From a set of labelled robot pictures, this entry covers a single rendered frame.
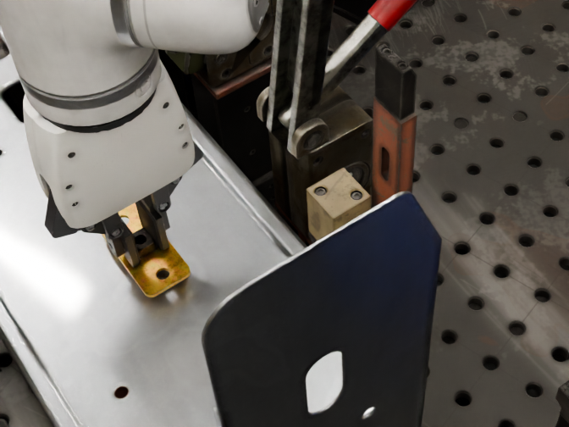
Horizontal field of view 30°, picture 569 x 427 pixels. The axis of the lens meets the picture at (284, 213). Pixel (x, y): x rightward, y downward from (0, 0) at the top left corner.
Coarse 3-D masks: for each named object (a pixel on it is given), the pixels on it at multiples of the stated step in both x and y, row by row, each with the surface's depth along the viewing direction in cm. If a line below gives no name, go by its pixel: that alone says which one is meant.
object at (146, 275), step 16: (128, 208) 81; (128, 224) 80; (144, 240) 79; (144, 256) 79; (160, 256) 78; (176, 256) 78; (144, 272) 78; (176, 272) 78; (144, 288) 77; (160, 288) 77
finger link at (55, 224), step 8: (48, 200) 70; (48, 208) 71; (56, 208) 70; (48, 216) 71; (56, 216) 70; (48, 224) 71; (56, 224) 71; (64, 224) 71; (56, 232) 71; (64, 232) 72; (72, 232) 72
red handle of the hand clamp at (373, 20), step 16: (384, 0) 77; (400, 0) 76; (416, 0) 77; (368, 16) 78; (384, 16) 77; (400, 16) 77; (352, 32) 78; (368, 32) 77; (384, 32) 78; (352, 48) 78; (368, 48) 78; (336, 64) 78; (352, 64) 78; (336, 80) 78; (288, 112) 79; (288, 128) 79
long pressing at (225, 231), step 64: (0, 64) 94; (0, 128) 89; (192, 128) 87; (0, 192) 85; (192, 192) 84; (256, 192) 83; (0, 256) 81; (64, 256) 81; (192, 256) 80; (256, 256) 80; (0, 320) 78; (64, 320) 77; (128, 320) 77; (192, 320) 77; (64, 384) 74; (128, 384) 74; (192, 384) 74; (320, 384) 73
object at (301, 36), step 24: (288, 0) 72; (312, 0) 69; (288, 24) 74; (312, 24) 71; (288, 48) 76; (312, 48) 72; (288, 72) 77; (312, 72) 74; (288, 96) 79; (312, 96) 76; (288, 144) 79
